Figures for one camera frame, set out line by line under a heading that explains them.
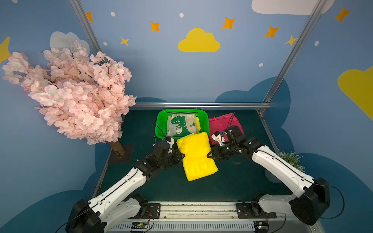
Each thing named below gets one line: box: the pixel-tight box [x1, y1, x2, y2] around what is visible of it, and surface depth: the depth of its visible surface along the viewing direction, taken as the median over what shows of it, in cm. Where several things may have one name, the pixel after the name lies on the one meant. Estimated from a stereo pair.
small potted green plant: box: [275, 150, 306, 172], surface depth 78 cm
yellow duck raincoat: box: [195, 116, 202, 134], surface depth 113 cm
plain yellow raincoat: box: [176, 132, 220, 182], surface depth 78 cm
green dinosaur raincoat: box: [167, 113, 197, 137], surface depth 106 cm
